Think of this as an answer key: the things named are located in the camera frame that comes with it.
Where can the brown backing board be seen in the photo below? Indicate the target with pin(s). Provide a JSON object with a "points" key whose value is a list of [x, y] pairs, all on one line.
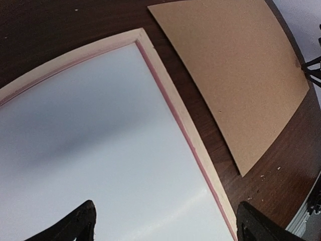
{"points": [[244, 66]]}

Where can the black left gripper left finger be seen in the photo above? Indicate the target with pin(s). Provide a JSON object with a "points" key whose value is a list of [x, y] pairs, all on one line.
{"points": [[77, 225]]}

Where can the light wood picture frame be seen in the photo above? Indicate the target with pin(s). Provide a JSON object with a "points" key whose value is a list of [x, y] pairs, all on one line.
{"points": [[140, 39]]}

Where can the dark painting photo print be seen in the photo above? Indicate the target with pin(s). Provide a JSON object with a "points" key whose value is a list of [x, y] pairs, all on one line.
{"points": [[102, 131]]}

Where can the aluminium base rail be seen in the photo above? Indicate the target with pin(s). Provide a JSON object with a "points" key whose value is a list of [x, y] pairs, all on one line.
{"points": [[310, 206]]}

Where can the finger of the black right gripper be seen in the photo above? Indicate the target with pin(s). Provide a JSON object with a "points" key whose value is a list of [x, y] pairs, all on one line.
{"points": [[313, 76], [306, 65]]}

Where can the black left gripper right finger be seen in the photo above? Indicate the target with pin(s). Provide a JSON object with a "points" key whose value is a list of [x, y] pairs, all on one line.
{"points": [[254, 225]]}

